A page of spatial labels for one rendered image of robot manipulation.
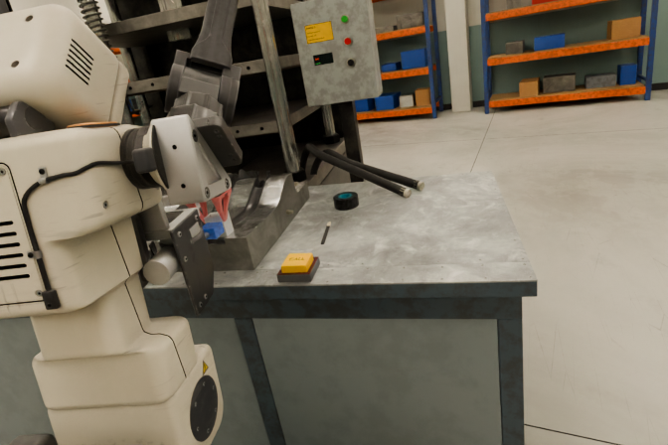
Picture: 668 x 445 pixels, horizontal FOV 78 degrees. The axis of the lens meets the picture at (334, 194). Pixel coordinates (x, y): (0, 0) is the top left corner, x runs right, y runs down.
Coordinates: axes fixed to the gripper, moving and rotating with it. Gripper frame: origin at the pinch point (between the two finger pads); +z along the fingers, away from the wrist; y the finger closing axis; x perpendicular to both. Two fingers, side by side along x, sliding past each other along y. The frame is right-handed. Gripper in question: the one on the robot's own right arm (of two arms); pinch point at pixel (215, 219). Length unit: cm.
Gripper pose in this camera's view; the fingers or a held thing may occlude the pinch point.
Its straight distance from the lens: 105.2
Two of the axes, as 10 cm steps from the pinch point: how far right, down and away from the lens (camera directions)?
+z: 1.9, 9.3, 3.2
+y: -9.6, 1.0, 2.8
